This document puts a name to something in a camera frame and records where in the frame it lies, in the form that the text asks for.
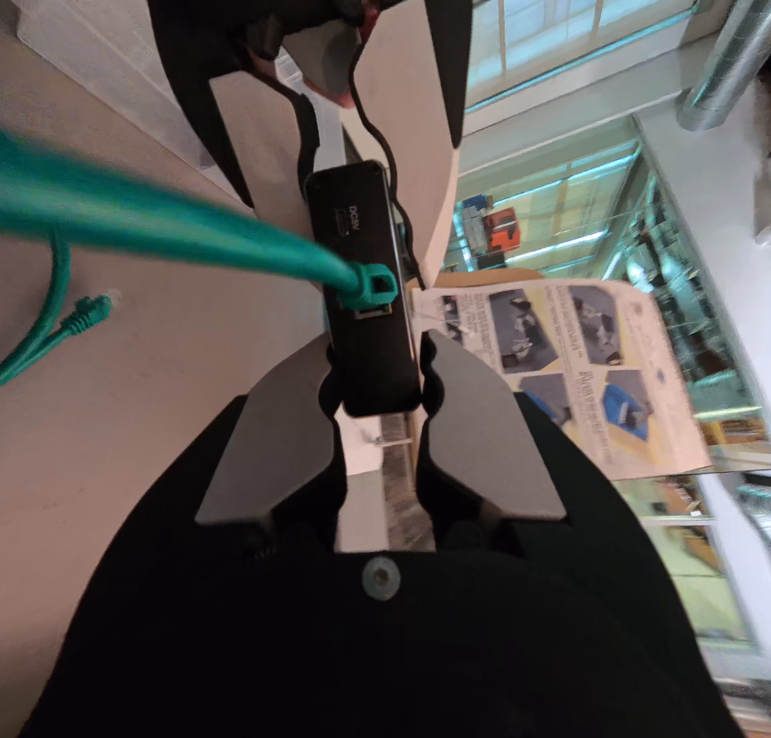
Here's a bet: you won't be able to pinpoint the printed instruction sheet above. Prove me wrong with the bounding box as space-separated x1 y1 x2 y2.
412 277 714 480

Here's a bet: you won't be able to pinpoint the black network switch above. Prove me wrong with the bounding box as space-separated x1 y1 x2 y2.
303 160 422 419

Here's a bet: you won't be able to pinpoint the orange shelf bins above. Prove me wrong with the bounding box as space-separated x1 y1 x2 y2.
482 208 520 254

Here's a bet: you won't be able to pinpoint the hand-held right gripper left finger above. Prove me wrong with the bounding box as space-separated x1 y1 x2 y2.
194 335 349 551

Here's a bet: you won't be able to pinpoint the green ethernet cable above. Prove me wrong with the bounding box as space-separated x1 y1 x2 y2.
0 127 400 388

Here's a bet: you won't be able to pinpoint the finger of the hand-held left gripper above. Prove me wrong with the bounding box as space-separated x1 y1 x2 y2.
208 70 321 222
348 0 461 289

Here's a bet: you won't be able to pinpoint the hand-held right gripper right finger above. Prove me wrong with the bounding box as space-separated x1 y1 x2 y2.
414 330 568 551

